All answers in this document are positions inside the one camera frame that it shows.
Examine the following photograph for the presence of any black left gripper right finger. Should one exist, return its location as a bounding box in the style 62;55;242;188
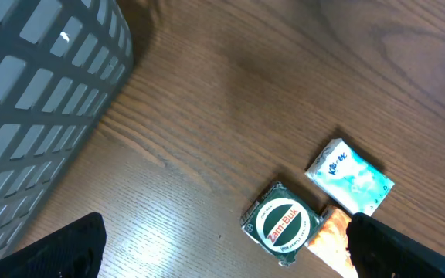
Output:
346;212;445;278

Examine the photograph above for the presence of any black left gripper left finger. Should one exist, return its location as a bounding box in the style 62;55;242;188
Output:
0;212;107;278

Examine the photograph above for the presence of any orange Kleenex tissue pack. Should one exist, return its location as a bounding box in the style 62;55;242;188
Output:
307;205;358;278

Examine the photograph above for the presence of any teal Kleenex tissue pack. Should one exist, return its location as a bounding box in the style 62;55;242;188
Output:
305;138;395;216

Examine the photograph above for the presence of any dark green round-logo packet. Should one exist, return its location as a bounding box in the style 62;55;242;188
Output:
240;181;323;266

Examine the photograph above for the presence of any dark grey plastic basket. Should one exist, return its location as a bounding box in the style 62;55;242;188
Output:
0;0;134;259

